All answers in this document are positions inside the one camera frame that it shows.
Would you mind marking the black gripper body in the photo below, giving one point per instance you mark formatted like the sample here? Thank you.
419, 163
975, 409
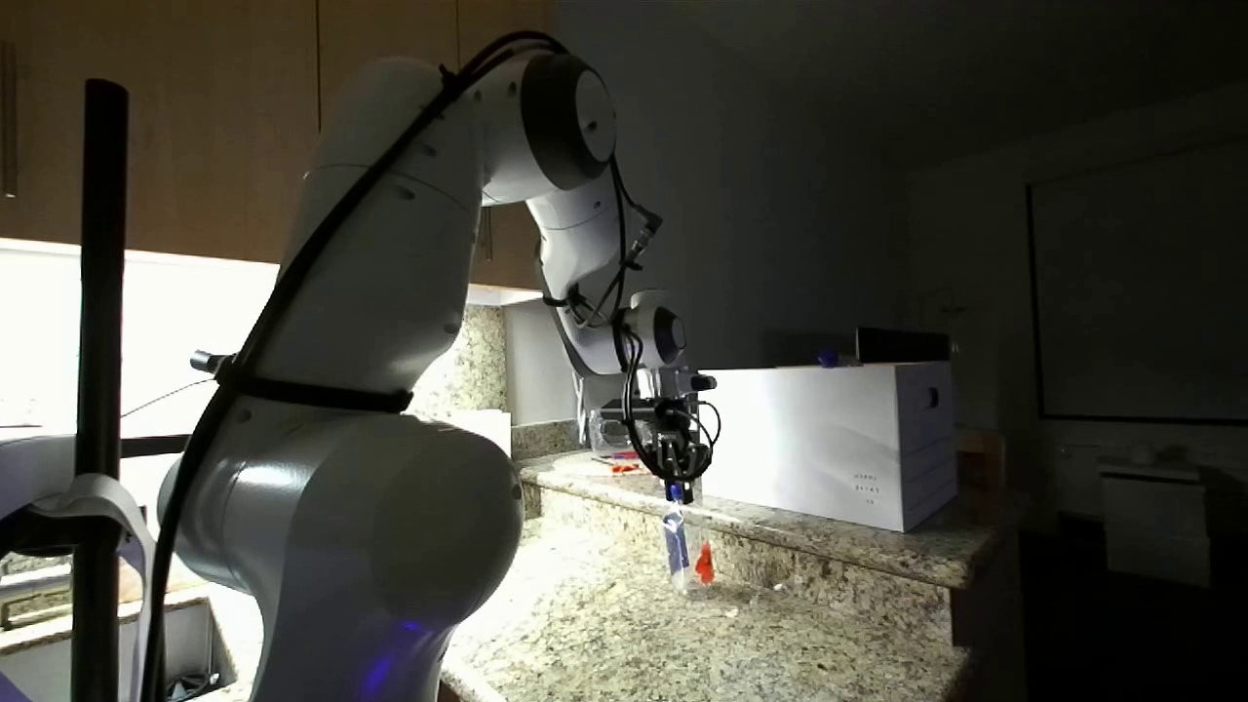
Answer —
674, 430

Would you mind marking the wooden wall cabinet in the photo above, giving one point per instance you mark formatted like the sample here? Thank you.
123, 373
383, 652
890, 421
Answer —
197, 119

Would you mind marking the wall whiteboard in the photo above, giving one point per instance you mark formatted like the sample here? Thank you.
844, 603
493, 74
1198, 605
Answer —
1143, 279

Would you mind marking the clear plastic container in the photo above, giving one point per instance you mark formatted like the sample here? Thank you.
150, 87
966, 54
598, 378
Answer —
613, 435

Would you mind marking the white pole clamp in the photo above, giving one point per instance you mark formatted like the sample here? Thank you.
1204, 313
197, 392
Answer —
91, 500

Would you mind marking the orange tape piece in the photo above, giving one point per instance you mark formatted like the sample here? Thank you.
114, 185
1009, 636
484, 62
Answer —
705, 564

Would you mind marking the black vertical pole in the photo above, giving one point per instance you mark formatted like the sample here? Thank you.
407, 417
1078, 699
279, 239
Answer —
103, 326

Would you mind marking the white storage box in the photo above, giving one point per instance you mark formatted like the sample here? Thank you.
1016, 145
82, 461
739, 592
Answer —
819, 444

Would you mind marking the dark flat appliance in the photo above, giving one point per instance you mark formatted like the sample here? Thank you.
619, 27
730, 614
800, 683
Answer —
897, 347

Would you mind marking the blue cap water bottle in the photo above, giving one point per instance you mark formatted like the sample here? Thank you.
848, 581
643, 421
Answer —
676, 544

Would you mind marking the white wall bin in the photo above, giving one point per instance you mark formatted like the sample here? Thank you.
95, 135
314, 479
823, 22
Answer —
1155, 530

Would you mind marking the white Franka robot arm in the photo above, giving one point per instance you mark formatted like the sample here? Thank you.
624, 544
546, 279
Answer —
377, 261

